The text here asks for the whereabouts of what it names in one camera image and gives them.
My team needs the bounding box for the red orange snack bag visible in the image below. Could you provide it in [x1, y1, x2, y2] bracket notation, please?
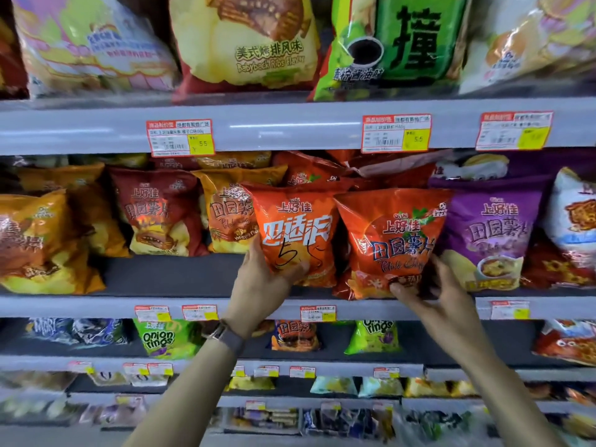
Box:
[272, 151, 351, 187]

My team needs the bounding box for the person's right hand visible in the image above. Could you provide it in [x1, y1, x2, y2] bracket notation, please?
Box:
[389, 255, 490, 364]

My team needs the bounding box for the smartwatch with grey band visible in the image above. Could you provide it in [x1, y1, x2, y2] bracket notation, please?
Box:
[207, 320, 248, 358]

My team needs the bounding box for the golden yellow snack bag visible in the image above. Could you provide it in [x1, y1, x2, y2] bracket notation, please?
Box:
[405, 377, 451, 399]
[449, 380, 479, 398]

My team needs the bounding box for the green snack bag purple cartoon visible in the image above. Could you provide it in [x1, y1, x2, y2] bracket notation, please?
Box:
[343, 320, 402, 356]
[133, 319, 204, 361]

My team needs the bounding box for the narrow yellow snack bag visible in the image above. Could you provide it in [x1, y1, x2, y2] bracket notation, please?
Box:
[18, 163, 132, 258]

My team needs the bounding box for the large purple yellow snack bag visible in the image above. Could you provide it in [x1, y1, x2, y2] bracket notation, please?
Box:
[507, 148, 596, 183]

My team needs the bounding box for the pale yellow snack bag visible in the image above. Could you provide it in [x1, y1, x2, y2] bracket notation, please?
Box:
[225, 376, 276, 392]

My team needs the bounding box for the person's left forearm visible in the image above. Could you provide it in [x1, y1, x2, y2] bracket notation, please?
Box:
[123, 339, 238, 447]

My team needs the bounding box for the red ring print snack bag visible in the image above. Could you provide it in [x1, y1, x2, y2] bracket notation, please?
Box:
[532, 319, 596, 367]

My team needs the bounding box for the row of pale jelly cups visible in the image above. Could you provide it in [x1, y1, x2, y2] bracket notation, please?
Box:
[0, 397, 81, 423]

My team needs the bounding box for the dark golden snack bag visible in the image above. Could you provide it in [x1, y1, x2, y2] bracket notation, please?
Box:
[195, 151, 273, 171]

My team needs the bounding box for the person's left hand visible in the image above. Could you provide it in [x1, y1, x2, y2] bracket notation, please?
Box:
[222, 237, 310, 338]

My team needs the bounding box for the tray of wafer stick packs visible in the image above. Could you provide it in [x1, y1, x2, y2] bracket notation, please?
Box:
[223, 407, 302, 435]

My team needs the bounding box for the dark red snack bag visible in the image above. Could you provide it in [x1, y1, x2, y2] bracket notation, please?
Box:
[151, 156, 202, 171]

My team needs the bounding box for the green prawn cracker bag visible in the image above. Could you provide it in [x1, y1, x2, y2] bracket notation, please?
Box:
[310, 0, 472, 103]

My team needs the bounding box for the grey store shelving unit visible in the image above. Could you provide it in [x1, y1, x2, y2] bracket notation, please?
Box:
[0, 0, 596, 447]

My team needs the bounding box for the large red yellow snack bag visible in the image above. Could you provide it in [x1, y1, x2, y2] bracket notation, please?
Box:
[169, 0, 323, 105]

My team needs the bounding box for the large orange tomato chip bag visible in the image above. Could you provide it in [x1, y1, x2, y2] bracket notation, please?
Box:
[0, 13, 30, 100]

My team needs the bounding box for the kraft rice-cracker bag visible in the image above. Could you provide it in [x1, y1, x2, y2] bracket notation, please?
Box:
[88, 372, 130, 388]

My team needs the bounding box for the white rice-cracker bag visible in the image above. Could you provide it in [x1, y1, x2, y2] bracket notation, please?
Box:
[128, 374, 169, 389]

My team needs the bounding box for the small yellow chip bag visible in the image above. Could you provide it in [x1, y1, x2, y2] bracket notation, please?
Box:
[192, 165, 289, 255]

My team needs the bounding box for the red white cartoon snack bag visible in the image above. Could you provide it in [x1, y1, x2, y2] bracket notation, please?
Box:
[520, 167, 596, 290]
[433, 153, 512, 182]

